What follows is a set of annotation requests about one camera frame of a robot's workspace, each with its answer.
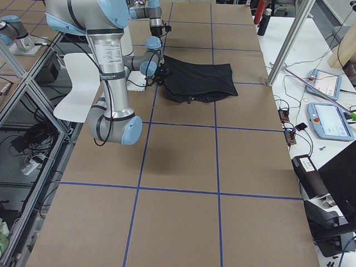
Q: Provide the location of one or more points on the near teach pendant tablet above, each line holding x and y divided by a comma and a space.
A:
328, 122

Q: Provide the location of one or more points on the orange circuit board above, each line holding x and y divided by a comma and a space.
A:
288, 128

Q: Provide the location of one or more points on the aluminium frame post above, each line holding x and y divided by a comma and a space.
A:
296, 26

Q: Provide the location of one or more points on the black bottle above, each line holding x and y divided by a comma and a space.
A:
264, 22

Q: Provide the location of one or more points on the black box device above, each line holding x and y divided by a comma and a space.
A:
310, 182

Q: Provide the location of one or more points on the far teach pendant tablet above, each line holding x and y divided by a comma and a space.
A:
326, 82

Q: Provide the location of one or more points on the white plastic chair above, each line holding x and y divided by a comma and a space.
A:
85, 79

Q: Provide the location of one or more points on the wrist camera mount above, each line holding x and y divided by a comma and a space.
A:
167, 28
163, 72

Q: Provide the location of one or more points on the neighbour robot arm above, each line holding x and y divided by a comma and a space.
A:
15, 36

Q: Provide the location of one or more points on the grabber stick green handle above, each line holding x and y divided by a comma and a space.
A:
326, 97

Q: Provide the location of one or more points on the red bottle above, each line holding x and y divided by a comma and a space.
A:
259, 11

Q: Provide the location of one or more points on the teach pendant tablet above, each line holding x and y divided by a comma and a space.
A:
326, 82
328, 122

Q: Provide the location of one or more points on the black graphic t-shirt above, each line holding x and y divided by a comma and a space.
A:
195, 82

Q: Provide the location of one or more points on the white power strip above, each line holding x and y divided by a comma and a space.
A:
34, 163

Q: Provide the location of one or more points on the black monitor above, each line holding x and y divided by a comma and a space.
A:
338, 175

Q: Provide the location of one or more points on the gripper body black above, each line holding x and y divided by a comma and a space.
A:
156, 30
162, 79

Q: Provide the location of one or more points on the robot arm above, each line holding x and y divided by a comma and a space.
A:
148, 9
102, 23

